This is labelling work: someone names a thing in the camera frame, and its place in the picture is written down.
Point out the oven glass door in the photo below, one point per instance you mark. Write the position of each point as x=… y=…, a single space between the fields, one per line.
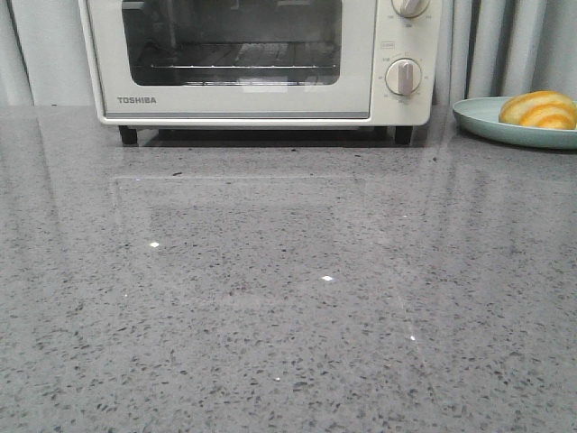
x=118 y=32

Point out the golden croissant bread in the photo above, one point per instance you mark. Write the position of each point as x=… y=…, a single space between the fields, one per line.
x=542 y=109

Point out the lower oven control knob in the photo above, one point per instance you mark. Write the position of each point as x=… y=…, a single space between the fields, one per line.
x=403 y=77

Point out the oven control knob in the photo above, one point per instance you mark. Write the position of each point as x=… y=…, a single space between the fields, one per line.
x=403 y=77
x=409 y=8

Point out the white Toshiba toaster oven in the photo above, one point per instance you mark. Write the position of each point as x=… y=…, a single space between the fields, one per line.
x=395 y=38

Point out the upper oven control knob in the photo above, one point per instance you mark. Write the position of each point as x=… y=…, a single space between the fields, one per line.
x=409 y=8

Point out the light green plate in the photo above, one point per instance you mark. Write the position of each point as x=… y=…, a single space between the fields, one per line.
x=480 y=116

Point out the grey curtain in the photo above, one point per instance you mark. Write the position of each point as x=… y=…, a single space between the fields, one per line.
x=486 y=49

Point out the metal wire oven rack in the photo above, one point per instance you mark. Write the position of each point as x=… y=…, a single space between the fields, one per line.
x=286 y=63

